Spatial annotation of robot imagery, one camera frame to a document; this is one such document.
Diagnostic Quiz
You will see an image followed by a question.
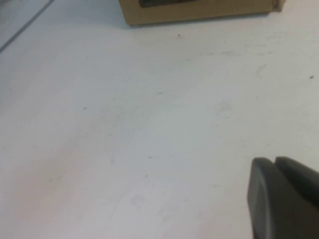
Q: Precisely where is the brown cardboard shoe box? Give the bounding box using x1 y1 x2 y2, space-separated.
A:
118 0 284 27

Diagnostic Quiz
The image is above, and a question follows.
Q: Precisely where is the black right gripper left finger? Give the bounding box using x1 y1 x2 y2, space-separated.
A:
246 157 319 239

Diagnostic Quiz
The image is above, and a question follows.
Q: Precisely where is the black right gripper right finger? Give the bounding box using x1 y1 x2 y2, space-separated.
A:
275 156 319 202

